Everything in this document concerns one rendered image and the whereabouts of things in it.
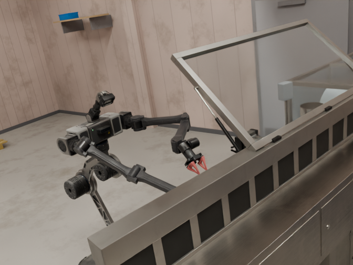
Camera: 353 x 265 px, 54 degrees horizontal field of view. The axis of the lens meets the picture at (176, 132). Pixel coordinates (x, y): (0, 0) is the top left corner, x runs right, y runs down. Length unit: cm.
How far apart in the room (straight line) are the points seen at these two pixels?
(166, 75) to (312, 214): 530
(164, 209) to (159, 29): 545
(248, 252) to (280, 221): 20
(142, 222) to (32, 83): 844
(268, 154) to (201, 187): 36
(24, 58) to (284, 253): 847
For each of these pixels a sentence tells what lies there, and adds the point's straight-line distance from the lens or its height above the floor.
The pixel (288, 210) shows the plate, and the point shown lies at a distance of 140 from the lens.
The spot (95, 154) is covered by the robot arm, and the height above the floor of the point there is 142.
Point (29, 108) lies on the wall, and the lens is 933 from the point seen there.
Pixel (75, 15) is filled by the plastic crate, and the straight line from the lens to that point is 752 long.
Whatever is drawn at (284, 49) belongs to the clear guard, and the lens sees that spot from 199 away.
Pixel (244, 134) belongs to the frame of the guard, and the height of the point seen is 171.
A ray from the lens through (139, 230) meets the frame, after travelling 102.
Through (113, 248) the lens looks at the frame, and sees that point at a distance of 100.
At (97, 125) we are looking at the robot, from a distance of 252.
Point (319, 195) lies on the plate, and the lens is 150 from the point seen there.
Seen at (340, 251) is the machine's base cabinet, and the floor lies 68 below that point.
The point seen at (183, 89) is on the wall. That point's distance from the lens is 630.
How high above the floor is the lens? 222
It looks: 20 degrees down
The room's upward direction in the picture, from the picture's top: 9 degrees counter-clockwise
